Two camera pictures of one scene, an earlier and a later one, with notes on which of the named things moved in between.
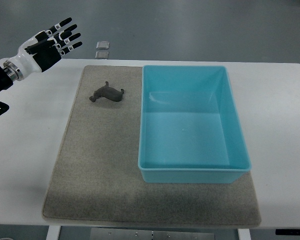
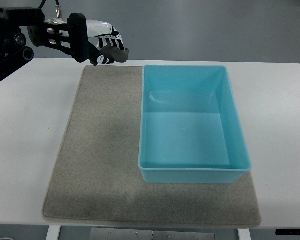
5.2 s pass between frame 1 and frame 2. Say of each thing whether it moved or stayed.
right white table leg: stayed
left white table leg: stayed
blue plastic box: stayed
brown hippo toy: moved
